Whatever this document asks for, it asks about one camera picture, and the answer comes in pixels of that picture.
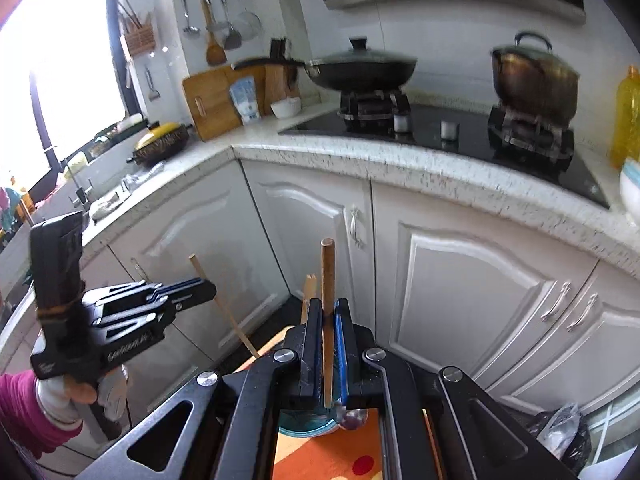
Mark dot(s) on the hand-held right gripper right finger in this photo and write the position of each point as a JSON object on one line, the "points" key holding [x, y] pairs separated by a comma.
{"points": [[342, 350]]}

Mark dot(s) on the clear plastic bag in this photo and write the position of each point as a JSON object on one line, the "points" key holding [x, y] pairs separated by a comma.
{"points": [[137, 180]]}

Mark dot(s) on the wicker chopstick basket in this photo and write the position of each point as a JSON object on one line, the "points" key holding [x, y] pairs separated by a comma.
{"points": [[140, 40]]}

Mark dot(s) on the white cabinet door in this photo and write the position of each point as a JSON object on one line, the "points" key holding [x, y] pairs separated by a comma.
{"points": [[300, 220], [200, 220], [615, 350], [465, 285]]}

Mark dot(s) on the metal faucet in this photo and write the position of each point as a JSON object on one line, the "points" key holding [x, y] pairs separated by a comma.
{"points": [[79, 197]]}

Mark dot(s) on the black wok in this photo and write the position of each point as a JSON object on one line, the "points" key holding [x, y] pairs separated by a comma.
{"points": [[360, 77]]}

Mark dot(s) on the black trash bag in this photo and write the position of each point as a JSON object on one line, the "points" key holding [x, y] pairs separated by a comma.
{"points": [[575, 455]]}

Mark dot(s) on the white teal utensil holder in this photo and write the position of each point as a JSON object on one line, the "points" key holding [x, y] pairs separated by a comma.
{"points": [[300, 427]]}

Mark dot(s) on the metal spoon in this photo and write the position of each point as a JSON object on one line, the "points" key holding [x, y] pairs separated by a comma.
{"points": [[352, 419]]}

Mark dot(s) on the yellow oil bottle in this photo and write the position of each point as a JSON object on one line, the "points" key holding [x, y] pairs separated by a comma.
{"points": [[627, 125]]}

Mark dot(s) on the glass wok lid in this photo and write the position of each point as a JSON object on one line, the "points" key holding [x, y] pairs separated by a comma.
{"points": [[360, 55]]}

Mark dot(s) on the glass pot lid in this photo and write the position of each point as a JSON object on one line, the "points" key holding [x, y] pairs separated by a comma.
{"points": [[535, 55]]}

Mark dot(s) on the metal mesh strainer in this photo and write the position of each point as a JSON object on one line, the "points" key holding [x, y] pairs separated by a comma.
{"points": [[250, 22]]}

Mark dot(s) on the person's left hand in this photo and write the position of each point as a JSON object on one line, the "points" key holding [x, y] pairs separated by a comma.
{"points": [[50, 400]]}

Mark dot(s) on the wooden knife block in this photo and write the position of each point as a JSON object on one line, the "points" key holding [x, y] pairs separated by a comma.
{"points": [[277, 82]]}

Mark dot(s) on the small white bowl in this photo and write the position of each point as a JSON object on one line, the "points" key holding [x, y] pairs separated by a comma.
{"points": [[286, 108]]}

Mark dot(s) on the silver stove knob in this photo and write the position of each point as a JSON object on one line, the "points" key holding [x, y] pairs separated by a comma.
{"points": [[401, 122], [449, 130]]}

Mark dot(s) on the dark cooking pot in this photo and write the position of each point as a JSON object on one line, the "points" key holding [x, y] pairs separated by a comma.
{"points": [[535, 95]]}

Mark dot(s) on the black yellow casserole pot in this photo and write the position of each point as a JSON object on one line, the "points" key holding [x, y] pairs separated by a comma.
{"points": [[160, 142]]}

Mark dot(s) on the metal peeler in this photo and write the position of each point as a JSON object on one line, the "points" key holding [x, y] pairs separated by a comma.
{"points": [[154, 94]]}

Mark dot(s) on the white blue salt packet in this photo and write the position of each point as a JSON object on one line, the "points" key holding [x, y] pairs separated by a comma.
{"points": [[245, 102]]}

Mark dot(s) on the window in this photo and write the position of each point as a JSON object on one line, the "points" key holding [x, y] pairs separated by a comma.
{"points": [[75, 60]]}

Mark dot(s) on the metal skimmer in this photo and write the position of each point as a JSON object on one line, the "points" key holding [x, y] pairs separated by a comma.
{"points": [[217, 26]]}

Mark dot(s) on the speckled stone countertop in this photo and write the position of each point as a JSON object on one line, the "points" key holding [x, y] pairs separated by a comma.
{"points": [[400, 165]]}

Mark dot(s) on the wooden chopstick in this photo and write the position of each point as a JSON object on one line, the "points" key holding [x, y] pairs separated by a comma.
{"points": [[328, 310], [313, 285], [305, 300], [235, 325]]}

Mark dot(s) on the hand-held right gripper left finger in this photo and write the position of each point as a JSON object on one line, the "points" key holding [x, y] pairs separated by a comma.
{"points": [[312, 355]]}

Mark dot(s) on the person's left forearm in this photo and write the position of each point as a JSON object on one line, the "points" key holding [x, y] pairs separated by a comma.
{"points": [[25, 420]]}

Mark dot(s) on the wooden spatula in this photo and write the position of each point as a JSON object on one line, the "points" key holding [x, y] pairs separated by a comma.
{"points": [[216, 52]]}

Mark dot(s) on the metal spatula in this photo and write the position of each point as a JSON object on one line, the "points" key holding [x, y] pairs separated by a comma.
{"points": [[232, 40]]}

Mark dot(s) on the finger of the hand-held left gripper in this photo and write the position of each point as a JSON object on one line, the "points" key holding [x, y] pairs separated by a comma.
{"points": [[140, 321], [190, 291]]}

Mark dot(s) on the wooden cutting board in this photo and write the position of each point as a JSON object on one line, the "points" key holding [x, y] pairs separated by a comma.
{"points": [[210, 105]]}

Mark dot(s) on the white blue rimmed bowl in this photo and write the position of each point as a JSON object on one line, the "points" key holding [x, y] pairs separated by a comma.
{"points": [[631, 195]]}

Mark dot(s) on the black gas stove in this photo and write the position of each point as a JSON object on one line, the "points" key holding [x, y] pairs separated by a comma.
{"points": [[325, 127]]}

